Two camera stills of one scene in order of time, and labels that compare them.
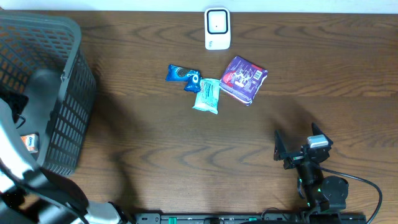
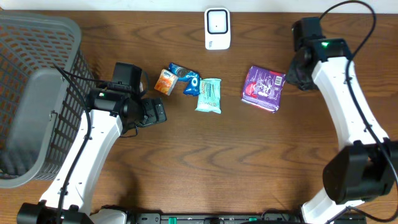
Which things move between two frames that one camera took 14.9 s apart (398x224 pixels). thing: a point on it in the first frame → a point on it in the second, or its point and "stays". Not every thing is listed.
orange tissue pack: (31, 142) → (166, 82)
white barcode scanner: (217, 28) stays
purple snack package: (241, 79) → (263, 88)
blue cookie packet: (193, 77) stays
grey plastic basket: (43, 57) stays
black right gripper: (280, 150) → (292, 76)
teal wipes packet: (208, 96) stays
